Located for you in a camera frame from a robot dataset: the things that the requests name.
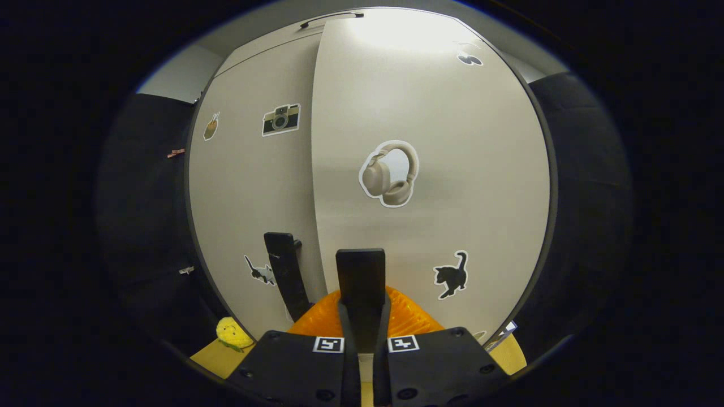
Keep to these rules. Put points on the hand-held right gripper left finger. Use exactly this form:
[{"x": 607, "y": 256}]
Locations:
[{"x": 352, "y": 379}]

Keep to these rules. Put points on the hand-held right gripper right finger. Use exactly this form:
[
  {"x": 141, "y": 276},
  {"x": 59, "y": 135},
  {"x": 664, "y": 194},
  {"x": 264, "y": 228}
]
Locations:
[{"x": 382, "y": 379}]

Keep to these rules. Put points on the cabinet door with camera sticker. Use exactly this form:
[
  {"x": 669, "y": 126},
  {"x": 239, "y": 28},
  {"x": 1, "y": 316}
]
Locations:
[{"x": 243, "y": 186}]

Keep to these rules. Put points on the cabinet door with headphone sticker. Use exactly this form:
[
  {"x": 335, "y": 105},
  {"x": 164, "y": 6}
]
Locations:
[{"x": 452, "y": 141}]

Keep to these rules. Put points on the beige double-door shoe cabinet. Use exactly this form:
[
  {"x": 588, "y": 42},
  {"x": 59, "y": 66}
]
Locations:
[{"x": 271, "y": 45}]

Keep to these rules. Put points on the yellow plush toy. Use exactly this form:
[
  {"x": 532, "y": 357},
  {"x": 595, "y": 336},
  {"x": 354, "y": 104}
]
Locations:
[{"x": 232, "y": 333}]

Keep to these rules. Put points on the black backdrop cloth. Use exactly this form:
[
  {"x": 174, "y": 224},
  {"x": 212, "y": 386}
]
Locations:
[{"x": 588, "y": 198}]

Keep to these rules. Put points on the small red clip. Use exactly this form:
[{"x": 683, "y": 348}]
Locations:
[{"x": 176, "y": 153}]

